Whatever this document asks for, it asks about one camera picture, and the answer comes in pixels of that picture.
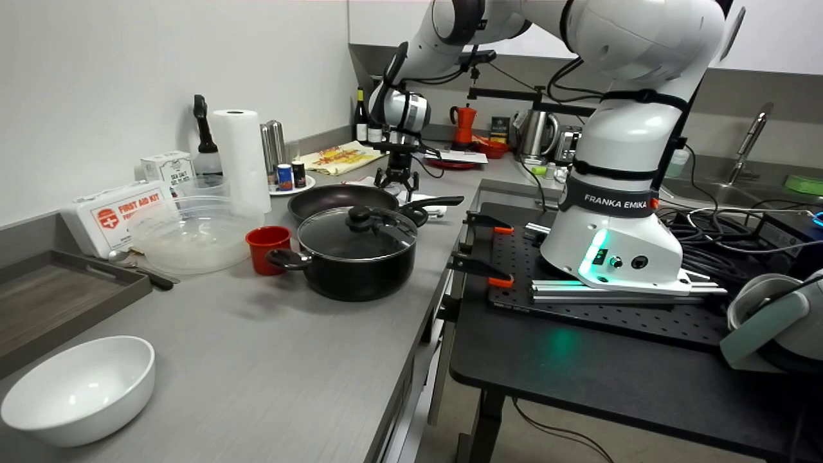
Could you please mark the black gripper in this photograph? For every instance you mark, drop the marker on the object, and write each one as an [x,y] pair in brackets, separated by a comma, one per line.
[400,157]

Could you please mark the small white block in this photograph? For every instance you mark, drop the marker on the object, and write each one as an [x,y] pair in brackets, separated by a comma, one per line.
[538,227]

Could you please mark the steel spice grinder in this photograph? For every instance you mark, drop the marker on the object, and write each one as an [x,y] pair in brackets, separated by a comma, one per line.
[269,145]
[280,142]

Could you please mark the black utensil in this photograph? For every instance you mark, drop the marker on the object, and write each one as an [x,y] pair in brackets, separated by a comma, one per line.
[149,275]

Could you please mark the white first aid kit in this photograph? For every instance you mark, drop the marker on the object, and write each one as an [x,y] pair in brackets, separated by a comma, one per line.
[120,213]

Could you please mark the red plate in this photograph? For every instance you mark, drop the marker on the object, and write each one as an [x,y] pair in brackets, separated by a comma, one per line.
[453,157]

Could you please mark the clear plastic bowl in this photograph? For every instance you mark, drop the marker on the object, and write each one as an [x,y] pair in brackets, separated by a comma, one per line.
[194,240]

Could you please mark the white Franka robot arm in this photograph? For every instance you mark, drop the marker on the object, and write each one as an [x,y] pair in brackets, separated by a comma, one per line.
[634,136]

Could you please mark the small red bowl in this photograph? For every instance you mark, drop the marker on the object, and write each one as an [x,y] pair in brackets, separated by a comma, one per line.
[495,148]

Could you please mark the black frying pan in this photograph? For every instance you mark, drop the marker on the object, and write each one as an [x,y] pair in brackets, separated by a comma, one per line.
[336,199]

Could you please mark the black camera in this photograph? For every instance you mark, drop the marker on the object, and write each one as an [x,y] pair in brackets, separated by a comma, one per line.
[478,56]

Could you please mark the white ceramic bowl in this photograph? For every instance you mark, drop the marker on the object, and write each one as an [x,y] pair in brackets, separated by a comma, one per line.
[80,385]

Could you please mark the dark spice jar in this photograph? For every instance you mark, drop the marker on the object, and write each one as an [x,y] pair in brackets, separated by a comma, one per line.
[300,173]

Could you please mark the grey curved device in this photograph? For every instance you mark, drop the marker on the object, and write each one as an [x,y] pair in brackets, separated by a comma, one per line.
[772,324]

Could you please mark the white wall cabinet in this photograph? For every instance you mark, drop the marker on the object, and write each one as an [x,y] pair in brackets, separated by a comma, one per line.
[369,20]

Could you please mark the white paper towel roll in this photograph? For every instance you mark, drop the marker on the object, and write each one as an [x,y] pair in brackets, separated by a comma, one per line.
[242,163]

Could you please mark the red striped white towel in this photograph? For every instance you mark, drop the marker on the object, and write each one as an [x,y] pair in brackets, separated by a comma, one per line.
[360,182]

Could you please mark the small white carton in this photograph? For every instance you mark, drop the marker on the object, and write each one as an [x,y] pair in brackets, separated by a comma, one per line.
[167,167]

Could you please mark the spray bottle with black head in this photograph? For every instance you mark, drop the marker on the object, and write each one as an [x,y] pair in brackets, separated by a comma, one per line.
[207,163]

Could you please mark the yellow cloth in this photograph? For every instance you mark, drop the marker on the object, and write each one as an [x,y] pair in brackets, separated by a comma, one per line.
[343,157]

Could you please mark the black cooking pot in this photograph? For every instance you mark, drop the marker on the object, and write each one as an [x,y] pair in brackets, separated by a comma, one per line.
[356,272]

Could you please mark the white round plate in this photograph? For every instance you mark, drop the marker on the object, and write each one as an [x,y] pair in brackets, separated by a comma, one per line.
[286,194]

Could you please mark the grey tray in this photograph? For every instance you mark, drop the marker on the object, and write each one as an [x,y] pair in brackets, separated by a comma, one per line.
[52,298]

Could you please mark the glass pot lid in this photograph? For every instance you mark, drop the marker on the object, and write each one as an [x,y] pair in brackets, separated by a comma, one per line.
[356,234]

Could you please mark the black perforated breadboard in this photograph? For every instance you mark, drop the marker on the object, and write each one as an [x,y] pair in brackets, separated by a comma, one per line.
[617,317]

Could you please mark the green sponge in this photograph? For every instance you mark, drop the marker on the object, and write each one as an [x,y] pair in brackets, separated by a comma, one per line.
[803,185]

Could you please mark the black orange clamp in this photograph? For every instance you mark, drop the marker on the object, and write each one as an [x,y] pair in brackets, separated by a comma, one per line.
[478,272]
[485,222]

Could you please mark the red moka pot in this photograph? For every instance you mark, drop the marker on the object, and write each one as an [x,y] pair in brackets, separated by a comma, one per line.
[464,127]

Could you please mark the blue spice can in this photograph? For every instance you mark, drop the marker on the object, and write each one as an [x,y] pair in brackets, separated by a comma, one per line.
[283,176]

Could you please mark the silver aluminium rail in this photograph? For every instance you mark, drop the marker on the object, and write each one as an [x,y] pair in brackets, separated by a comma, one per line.
[599,292]

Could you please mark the black table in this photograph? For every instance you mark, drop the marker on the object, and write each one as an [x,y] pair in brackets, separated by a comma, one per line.
[583,376]

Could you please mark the steel faucet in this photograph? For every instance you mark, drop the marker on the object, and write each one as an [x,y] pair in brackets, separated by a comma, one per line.
[743,145]

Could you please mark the dark wine bottle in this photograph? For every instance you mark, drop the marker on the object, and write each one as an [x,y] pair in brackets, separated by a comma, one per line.
[376,136]
[360,118]
[394,140]

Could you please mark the steel kettle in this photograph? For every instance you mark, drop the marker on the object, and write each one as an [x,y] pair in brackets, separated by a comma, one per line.
[535,135]

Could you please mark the red cup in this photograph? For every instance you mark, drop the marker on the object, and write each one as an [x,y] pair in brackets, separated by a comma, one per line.
[269,247]

